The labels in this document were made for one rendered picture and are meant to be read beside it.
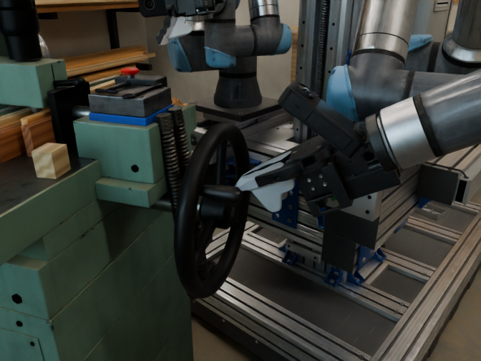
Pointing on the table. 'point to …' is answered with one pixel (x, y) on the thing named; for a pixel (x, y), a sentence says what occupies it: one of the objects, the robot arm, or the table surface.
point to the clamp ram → (67, 110)
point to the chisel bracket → (29, 81)
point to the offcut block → (51, 160)
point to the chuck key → (114, 87)
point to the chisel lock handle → (71, 82)
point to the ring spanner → (141, 91)
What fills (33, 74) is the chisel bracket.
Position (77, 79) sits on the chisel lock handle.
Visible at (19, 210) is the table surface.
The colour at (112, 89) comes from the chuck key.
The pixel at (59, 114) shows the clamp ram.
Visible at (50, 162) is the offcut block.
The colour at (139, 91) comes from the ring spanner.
